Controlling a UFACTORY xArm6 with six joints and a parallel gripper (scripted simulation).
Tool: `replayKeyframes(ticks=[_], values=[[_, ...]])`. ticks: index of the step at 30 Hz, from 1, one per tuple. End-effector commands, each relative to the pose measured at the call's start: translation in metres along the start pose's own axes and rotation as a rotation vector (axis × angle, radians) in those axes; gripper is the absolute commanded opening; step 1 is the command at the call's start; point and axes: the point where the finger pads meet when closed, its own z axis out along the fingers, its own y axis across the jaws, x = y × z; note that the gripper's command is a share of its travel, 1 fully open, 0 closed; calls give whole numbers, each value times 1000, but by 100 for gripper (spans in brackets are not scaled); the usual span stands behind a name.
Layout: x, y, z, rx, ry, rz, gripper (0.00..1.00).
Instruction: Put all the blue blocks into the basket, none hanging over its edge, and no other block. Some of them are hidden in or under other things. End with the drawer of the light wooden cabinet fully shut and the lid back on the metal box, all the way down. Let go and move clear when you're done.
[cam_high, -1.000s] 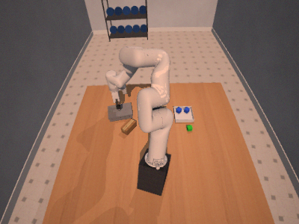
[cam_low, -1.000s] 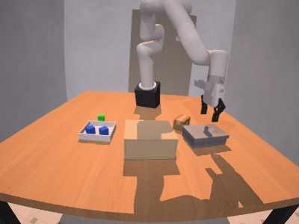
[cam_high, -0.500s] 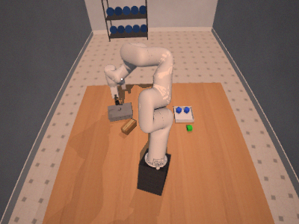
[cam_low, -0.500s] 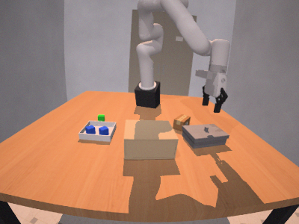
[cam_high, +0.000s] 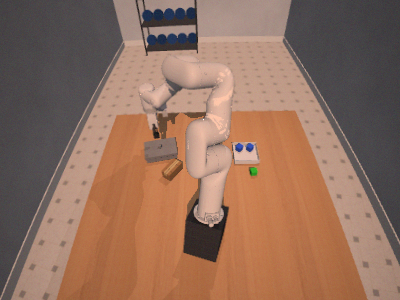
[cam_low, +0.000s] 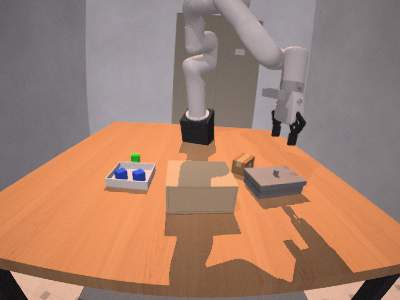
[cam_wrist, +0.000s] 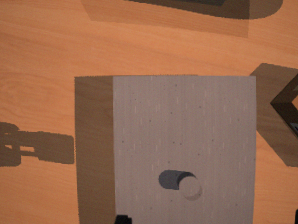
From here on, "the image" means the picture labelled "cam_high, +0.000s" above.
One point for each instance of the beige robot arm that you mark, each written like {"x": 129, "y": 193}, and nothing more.
{"x": 203, "y": 157}

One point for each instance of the green block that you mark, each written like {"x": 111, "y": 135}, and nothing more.
{"x": 253, "y": 171}

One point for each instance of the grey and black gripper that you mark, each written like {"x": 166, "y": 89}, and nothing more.
{"x": 153, "y": 119}

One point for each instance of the blue block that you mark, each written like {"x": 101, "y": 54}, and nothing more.
{"x": 249, "y": 147}
{"x": 239, "y": 147}

